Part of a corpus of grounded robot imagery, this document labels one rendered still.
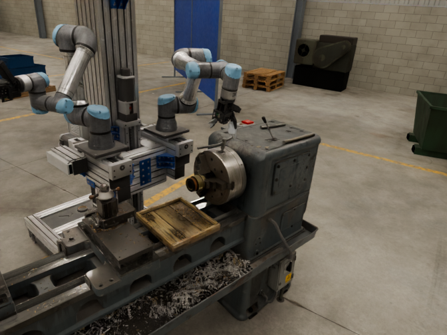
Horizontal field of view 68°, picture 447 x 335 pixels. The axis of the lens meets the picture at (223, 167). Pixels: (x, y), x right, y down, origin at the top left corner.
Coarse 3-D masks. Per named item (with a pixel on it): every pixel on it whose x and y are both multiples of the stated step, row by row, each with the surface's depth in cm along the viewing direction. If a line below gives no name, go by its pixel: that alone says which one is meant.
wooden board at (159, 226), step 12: (168, 204) 193; (180, 204) 195; (144, 216) 181; (156, 216) 182; (168, 216) 183; (180, 216) 183; (192, 216) 184; (204, 216) 183; (156, 228) 172; (168, 228) 173; (180, 228) 173; (192, 228) 174; (204, 228) 175; (216, 228) 175; (168, 240) 161; (192, 240) 165
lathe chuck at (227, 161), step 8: (200, 152) 187; (208, 152) 181; (216, 152) 178; (208, 160) 182; (216, 160) 177; (224, 160) 175; (232, 160) 177; (216, 168) 179; (224, 168) 174; (232, 168) 175; (208, 176) 189; (216, 176) 180; (224, 176) 175; (232, 176) 174; (240, 176) 178; (240, 184) 179; (208, 192) 190; (216, 192) 184; (224, 192) 178; (232, 192) 177; (208, 200) 191; (216, 200) 186; (224, 200) 180
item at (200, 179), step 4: (192, 176) 177; (196, 176) 176; (200, 176) 176; (188, 180) 175; (192, 180) 174; (196, 180) 175; (200, 180) 175; (188, 184) 179; (192, 184) 173; (196, 184) 174; (200, 184) 175; (204, 184) 176; (188, 188) 177; (192, 188) 179; (196, 188) 175; (200, 188) 176
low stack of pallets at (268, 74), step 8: (248, 72) 927; (256, 72) 935; (264, 72) 944; (272, 72) 954; (280, 72) 965; (248, 80) 964; (256, 80) 923; (264, 80) 914; (272, 80) 919; (280, 80) 997; (256, 88) 932; (272, 88) 954
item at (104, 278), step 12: (72, 228) 164; (84, 228) 162; (72, 240) 155; (84, 240) 156; (72, 252) 154; (96, 252) 152; (108, 264) 143; (132, 264) 141; (144, 264) 142; (156, 264) 147; (96, 276) 137; (108, 276) 137; (120, 276) 135; (132, 276) 140; (96, 288) 131; (108, 288) 133
